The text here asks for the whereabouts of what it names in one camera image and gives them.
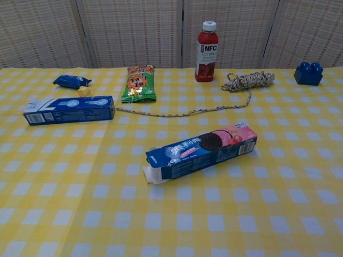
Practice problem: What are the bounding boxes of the blue pink Oreo cookie box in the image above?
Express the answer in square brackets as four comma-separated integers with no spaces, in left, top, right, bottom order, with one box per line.
[144,123,258,185]

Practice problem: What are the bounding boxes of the green orange snack bag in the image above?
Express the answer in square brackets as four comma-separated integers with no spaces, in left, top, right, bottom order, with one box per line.
[121,65,157,104]

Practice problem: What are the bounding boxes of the red juice bottle white cap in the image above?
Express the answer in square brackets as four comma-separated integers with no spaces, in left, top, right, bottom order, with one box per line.
[194,21,219,82]

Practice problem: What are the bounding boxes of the blue white toothpaste box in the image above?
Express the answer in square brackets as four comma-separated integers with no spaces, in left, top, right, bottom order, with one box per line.
[23,95,115,126]

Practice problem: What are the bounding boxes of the woven folding screen panel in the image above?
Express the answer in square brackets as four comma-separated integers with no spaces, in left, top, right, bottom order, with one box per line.
[0,0,91,69]
[182,0,282,69]
[262,0,343,69]
[76,0,185,69]

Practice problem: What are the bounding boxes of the yellow white checked tablecloth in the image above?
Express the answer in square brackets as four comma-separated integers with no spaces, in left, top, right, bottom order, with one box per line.
[0,66,343,257]

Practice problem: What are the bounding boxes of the small blue cookie packet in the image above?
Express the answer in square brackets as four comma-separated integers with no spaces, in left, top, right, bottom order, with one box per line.
[52,75,93,88]

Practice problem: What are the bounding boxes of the blue plastic building block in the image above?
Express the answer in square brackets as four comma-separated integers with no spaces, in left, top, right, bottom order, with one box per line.
[293,62,324,86]

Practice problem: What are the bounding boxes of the white speckled braided rope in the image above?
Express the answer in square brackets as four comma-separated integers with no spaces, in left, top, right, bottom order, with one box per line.
[115,71,276,118]

